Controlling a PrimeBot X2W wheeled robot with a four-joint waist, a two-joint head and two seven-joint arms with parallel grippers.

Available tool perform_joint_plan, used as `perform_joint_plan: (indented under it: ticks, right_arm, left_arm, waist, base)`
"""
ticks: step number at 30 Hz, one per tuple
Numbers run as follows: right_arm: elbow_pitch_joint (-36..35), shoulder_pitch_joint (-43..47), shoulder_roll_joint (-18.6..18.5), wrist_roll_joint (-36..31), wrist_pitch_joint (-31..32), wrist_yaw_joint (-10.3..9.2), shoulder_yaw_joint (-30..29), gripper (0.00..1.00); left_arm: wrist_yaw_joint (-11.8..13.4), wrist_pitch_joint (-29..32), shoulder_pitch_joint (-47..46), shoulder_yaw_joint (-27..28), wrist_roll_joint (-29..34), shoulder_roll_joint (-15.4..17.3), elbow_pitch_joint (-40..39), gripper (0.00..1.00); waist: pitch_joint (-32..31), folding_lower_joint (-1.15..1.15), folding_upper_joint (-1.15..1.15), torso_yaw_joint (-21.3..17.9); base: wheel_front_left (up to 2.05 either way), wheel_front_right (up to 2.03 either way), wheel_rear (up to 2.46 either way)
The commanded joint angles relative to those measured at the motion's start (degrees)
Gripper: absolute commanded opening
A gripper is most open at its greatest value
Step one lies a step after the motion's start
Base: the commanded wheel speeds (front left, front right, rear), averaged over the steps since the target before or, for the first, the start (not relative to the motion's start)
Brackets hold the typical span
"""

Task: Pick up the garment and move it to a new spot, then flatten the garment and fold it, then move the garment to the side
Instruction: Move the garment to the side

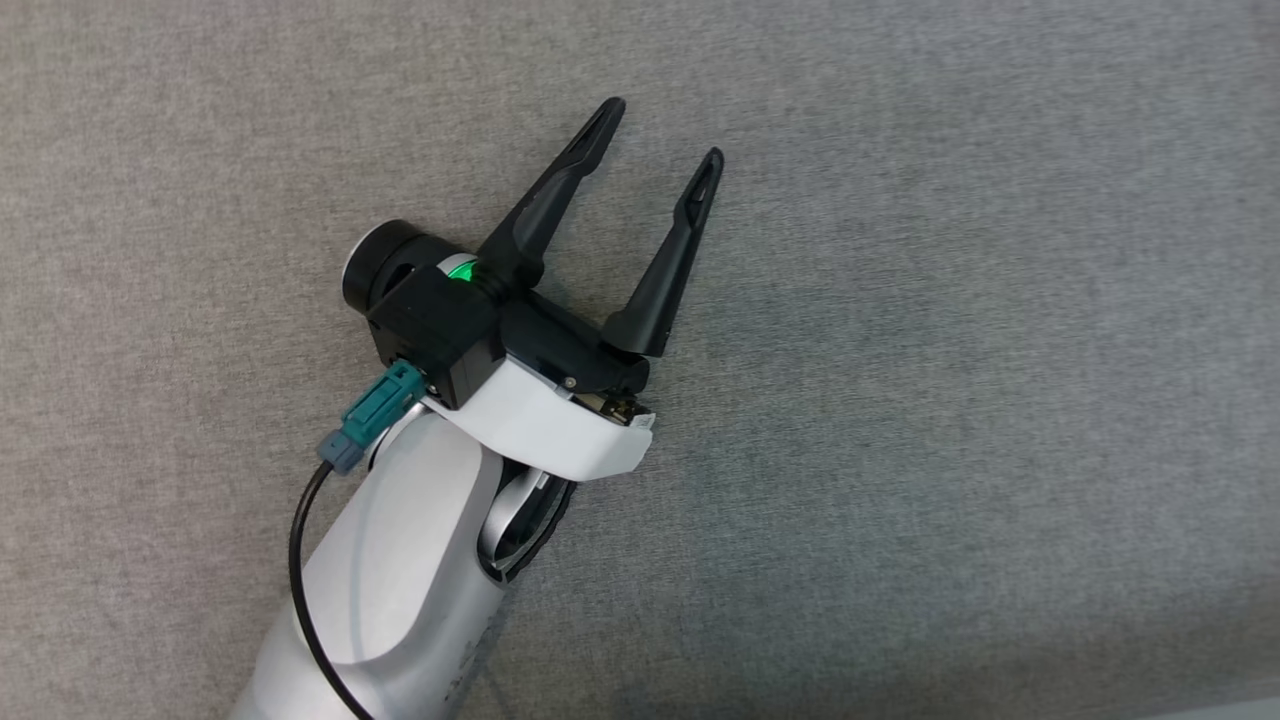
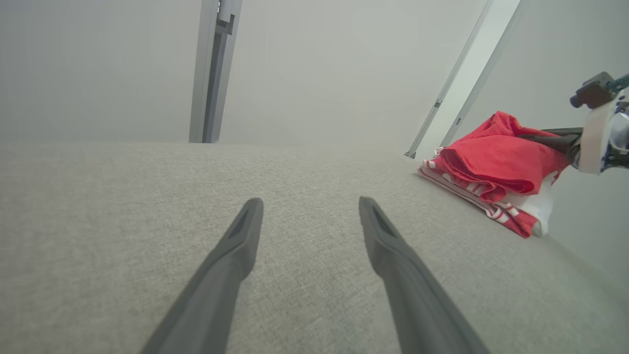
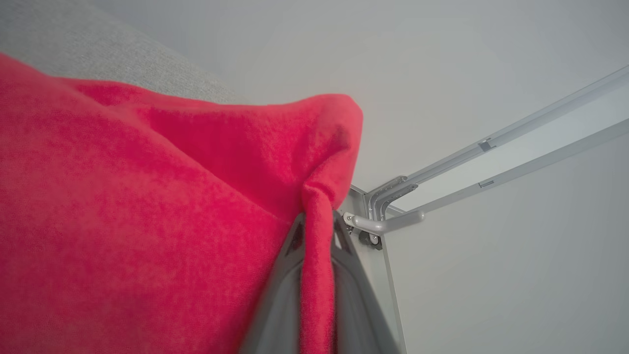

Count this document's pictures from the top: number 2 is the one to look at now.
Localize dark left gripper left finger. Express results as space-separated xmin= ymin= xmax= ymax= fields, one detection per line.
xmin=140 ymin=198 xmax=264 ymax=354

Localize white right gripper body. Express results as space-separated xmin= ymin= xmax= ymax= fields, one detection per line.
xmin=577 ymin=96 xmax=629 ymax=175

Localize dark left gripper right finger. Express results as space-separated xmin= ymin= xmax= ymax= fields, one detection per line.
xmin=359 ymin=196 xmax=492 ymax=354

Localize red jersey with white sleeves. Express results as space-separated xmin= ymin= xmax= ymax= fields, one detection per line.
xmin=418 ymin=156 xmax=561 ymax=239

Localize red shorts with white stripe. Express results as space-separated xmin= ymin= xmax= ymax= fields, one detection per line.
xmin=437 ymin=111 xmax=572 ymax=203

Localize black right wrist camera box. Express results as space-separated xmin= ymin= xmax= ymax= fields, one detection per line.
xmin=570 ymin=72 xmax=618 ymax=109

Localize light grey wall rail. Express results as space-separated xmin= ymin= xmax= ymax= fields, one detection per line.
xmin=404 ymin=0 xmax=522 ymax=159

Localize grey metal post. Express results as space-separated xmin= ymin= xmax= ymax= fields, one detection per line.
xmin=189 ymin=0 xmax=243 ymax=144

